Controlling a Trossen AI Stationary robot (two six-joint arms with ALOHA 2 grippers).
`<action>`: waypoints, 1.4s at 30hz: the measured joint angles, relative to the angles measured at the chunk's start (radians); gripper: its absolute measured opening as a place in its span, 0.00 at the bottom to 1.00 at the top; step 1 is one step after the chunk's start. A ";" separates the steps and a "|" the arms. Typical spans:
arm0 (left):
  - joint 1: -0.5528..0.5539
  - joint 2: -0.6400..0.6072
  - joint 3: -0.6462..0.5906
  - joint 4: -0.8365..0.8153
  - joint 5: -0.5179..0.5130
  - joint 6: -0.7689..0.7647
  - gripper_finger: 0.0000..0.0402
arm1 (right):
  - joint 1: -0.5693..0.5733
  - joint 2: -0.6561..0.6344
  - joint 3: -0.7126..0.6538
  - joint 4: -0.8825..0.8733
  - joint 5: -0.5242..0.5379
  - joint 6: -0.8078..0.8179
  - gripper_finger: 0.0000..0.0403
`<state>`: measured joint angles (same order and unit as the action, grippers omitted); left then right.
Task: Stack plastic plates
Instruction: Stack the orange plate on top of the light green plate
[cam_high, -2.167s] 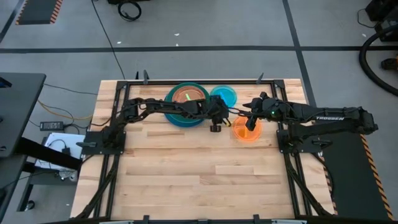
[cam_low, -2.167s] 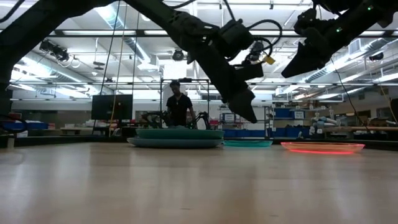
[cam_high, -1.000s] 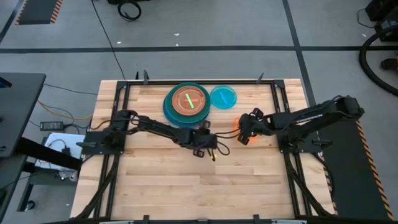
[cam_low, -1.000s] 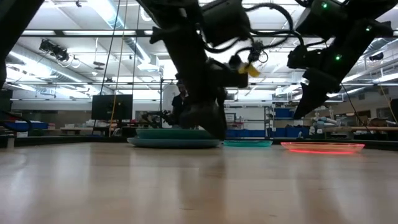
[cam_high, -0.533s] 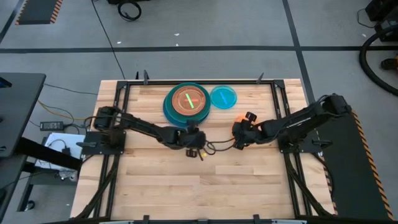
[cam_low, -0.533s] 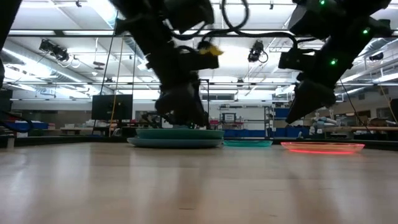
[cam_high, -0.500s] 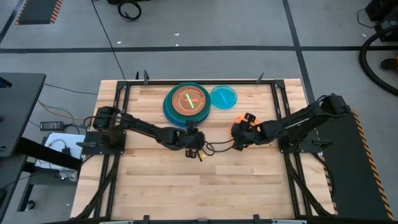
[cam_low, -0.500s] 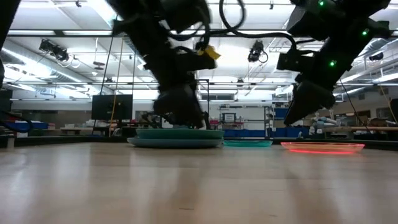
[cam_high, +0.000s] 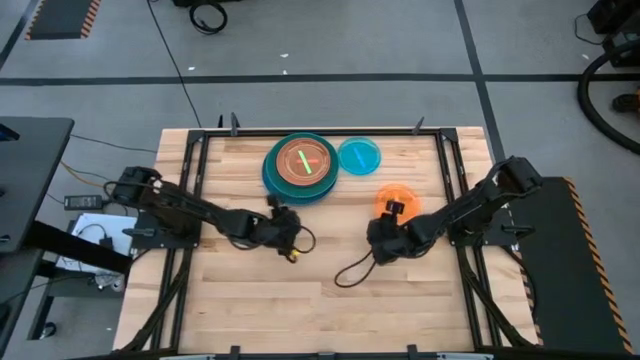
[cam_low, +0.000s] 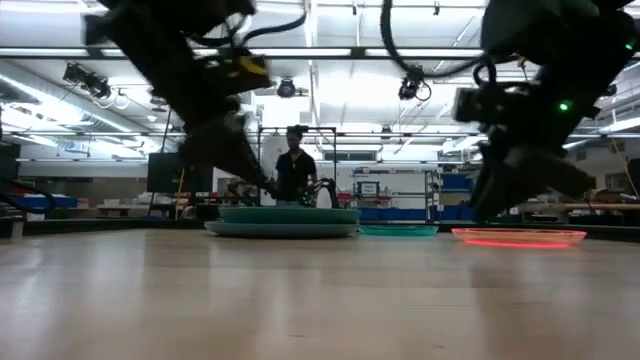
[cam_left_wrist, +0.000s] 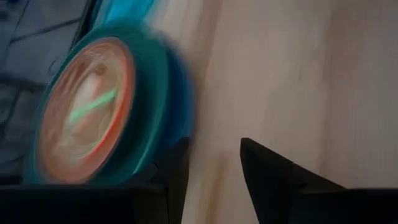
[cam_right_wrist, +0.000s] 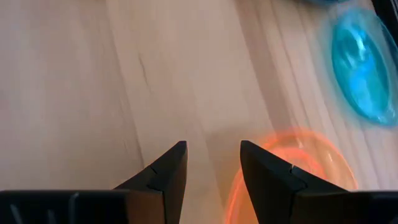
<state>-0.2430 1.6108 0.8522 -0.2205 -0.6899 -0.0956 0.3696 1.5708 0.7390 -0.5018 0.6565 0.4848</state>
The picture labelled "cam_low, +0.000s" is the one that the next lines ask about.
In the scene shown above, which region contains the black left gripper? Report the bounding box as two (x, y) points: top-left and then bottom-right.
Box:
(171, 61), (277, 198)

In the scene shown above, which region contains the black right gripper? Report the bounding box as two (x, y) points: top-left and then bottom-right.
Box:
(468, 78), (602, 222)

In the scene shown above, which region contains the orange translucent plastic plate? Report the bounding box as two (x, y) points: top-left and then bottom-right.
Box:
(450, 227), (588, 250)

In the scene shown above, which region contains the black monitor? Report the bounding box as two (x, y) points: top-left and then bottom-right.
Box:
(146, 151), (215, 195)

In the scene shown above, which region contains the shelf with blue bins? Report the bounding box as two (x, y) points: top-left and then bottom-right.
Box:
(424, 169), (476, 222)

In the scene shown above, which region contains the person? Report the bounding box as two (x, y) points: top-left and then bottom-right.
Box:
(273, 124), (319, 208)

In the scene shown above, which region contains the yellow paper tag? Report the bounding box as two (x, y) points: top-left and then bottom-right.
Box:
(236, 54), (270, 77)

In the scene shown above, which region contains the blue plastic plate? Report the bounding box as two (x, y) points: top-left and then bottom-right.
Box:
(203, 220), (361, 240)

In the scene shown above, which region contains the wooden bench top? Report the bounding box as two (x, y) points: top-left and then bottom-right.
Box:
(519, 202), (640, 211)

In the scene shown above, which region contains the white workbench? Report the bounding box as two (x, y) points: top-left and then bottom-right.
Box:
(97, 202), (151, 211)

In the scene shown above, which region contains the row of blue bins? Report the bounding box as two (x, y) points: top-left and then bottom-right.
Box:
(359, 207), (427, 222)

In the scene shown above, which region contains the teal translucent plastic plate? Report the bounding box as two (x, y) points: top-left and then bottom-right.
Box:
(358, 224), (440, 238)

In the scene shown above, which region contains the long blue bin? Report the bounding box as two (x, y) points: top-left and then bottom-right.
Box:
(8, 193), (80, 209)

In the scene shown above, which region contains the yellow cable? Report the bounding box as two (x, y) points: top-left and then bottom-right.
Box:
(173, 167), (186, 221)

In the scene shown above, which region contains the black hanging cable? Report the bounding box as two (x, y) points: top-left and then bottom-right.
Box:
(158, 107), (174, 154)

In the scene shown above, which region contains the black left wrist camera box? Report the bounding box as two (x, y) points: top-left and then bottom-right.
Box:
(212, 47), (275, 96)

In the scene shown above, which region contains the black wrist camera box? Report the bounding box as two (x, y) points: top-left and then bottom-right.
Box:
(212, 47), (275, 96)
(452, 86), (504, 125)

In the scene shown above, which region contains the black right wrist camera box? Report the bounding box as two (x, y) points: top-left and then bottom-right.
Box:
(452, 86), (504, 125)

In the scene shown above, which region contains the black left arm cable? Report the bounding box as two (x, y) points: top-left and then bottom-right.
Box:
(187, 10), (309, 50)

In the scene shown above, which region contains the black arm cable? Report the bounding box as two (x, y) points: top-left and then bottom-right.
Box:
(379, 0), (496, 87)
(187, 10), (309, 50)

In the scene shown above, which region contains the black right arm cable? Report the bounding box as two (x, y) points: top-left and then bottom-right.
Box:
(379, 0), (496, 87)

